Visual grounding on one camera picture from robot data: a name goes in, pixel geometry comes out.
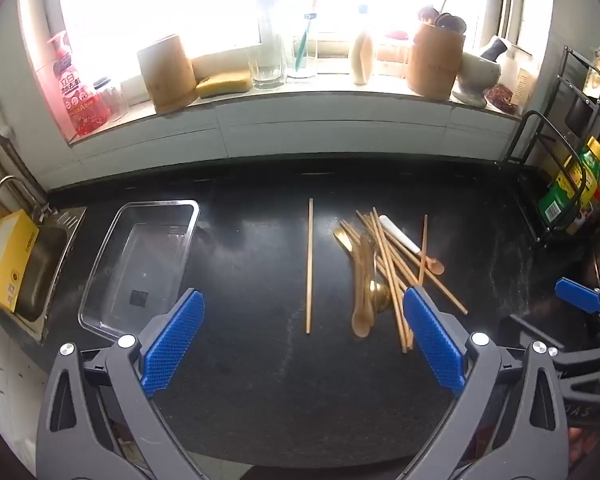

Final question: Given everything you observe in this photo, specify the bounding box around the person's right hand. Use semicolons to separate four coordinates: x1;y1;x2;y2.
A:
569;427;600;467

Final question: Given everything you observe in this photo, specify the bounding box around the pink dish soap bottle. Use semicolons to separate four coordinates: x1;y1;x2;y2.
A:
36;30;112;136

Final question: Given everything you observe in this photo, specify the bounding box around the white-handled spoon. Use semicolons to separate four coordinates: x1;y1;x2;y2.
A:
378;215;445;276

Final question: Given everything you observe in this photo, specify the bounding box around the clear plastic container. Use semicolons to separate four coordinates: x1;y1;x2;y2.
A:
78;200;201;338

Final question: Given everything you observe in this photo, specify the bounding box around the yellow sponge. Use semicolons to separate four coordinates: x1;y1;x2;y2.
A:
195;67;253;99

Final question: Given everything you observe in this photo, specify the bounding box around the empty bamboo holder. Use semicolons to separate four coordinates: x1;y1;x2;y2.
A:
136;34;197;115

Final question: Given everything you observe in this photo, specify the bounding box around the pile of wooden chopsticks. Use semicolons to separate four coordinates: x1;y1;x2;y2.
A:
355;206;468;353

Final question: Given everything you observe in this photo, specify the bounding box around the cream bottle with blue cap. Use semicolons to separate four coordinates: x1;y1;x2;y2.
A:
349;5;376;86

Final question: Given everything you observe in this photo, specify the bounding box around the metal faucet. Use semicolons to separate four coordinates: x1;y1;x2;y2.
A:
0;176;51;222

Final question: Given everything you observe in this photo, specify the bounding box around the drinking glass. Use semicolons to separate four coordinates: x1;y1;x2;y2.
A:
247;45;287;91

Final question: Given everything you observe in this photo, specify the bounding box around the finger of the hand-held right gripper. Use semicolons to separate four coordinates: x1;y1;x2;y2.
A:
509;312;600;367
554;277;600;317

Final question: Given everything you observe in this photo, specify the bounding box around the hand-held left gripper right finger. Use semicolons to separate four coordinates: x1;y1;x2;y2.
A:
400;286;571;480

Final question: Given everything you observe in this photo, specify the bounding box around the glass cup with brush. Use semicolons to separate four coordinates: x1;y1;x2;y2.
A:
286;35;319;80

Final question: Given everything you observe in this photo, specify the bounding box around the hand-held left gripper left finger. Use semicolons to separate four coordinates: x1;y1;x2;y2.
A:
35;287;206;480

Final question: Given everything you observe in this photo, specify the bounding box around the teal toothbrush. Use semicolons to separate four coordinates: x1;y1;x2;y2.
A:
294;11;317;72

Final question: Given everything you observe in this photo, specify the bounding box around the long bamboo chopstick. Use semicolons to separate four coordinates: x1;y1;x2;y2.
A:
306;198;314;334

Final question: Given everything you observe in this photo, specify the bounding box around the small glass jar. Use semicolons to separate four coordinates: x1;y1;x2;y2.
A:
92;77;129;122

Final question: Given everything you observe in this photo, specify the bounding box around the dark pestle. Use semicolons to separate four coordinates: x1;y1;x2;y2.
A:
480;36;509;63

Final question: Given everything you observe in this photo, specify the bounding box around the container of red chili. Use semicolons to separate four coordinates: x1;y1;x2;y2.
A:
485;82;524;114

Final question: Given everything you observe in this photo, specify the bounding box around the yellow-green bottle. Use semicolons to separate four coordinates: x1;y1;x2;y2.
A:
577;136;600;211

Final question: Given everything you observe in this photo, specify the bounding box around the black metal rack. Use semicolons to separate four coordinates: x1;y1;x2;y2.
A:
502;45;600;248

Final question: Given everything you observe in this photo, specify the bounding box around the yellow box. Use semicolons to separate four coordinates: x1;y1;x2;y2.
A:
0;209;41;313

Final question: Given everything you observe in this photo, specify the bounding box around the bamboo utensil holder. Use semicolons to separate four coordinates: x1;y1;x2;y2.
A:
405;20;467;101

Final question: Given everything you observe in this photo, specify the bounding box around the stone mortar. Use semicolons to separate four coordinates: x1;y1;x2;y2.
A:
452;52;503;108

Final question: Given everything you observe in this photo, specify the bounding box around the steel sink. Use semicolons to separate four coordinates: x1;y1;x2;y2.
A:
14;206;88;343

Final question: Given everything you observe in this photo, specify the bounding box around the gold metal spoon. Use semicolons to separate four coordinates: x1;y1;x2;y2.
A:
333;227;366;266
341;219;392;312

